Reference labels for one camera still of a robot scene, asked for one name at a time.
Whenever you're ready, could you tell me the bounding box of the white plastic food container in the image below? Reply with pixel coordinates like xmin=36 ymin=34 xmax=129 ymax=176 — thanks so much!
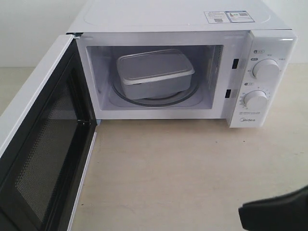
xmin=116 ymin=49 xmax=195 ymax=100

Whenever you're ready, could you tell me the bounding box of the white lower microwave knob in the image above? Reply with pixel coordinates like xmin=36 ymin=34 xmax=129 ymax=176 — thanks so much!
xmin=244 ymin=90 xmax=268 ymax=110

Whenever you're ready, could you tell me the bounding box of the white microwave knob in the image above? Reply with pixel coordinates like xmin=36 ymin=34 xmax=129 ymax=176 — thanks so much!
xmin=244 ymin=90 xmax=268 ymax=110
xmin=253 ymin=59 xmax=280 ymax=81

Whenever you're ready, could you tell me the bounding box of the white upper microwave knob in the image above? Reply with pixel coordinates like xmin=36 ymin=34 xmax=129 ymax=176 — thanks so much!
xmin=253 ymin=59 xmax=280 ymax=81

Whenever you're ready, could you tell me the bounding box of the glass microwave turntable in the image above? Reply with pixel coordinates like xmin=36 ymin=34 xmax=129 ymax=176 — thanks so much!
xmin=112 ymin=76 xmax=200 ymax=107

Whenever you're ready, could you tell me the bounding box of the white microwave oven body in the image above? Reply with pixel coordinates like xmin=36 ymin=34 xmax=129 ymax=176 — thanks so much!
xmin=67 ymin=0 xmax=297 ymax=128

